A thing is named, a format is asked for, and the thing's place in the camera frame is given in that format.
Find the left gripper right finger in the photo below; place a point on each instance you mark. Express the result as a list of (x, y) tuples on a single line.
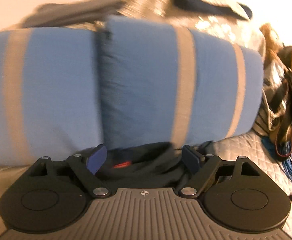
[(203, 169)]

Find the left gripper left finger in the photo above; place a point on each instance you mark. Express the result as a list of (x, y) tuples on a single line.
[(85, 164)]

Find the navy blue fleece jacket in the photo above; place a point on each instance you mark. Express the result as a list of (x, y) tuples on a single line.
[(157, 165)]

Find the left blue striped pillow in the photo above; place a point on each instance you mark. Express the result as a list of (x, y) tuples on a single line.
[(49, 97)]

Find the blue striped pillow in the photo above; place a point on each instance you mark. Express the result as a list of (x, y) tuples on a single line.
[(49, 97), (164, 83)]

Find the black bag pile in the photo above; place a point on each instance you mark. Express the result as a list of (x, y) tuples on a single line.
[(274, 119)]

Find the right blue striped pillow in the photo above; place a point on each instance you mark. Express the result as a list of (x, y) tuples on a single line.
[(164, 83)]

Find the brown teddy bear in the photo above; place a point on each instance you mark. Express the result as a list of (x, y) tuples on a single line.
[(273, 43)]

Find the folded grey cloth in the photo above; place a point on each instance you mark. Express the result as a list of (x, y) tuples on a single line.
[(58, 15)]

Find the folded navy garment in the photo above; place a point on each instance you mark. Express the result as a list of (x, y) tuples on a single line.
[(216, 7)]

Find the silver floral bedspread roll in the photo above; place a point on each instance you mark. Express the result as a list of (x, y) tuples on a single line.
[(236, 31)]

